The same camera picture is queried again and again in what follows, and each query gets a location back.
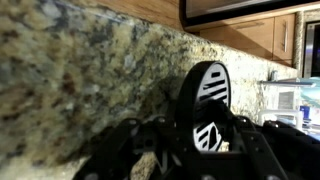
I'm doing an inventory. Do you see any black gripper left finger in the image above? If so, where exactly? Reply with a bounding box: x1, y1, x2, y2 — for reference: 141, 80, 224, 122
73, 114, 193, 180

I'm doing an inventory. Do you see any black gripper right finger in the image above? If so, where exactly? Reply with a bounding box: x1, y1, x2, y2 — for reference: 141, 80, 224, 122
199, 99, 289, 180

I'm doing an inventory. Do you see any round black cup holder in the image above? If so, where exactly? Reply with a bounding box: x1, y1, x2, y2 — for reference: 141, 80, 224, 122
174, 60, 233, 154

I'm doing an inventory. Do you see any stainless steel appliance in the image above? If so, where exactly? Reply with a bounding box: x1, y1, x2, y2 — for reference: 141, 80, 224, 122
302, 21, 320, 79

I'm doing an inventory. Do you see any black built-in microwave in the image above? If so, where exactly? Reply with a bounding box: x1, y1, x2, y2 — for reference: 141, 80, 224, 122
179, 0, 320, 33

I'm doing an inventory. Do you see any steel base cabinet handle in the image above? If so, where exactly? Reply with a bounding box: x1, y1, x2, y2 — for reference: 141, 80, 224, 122
282, 20, 288, 53

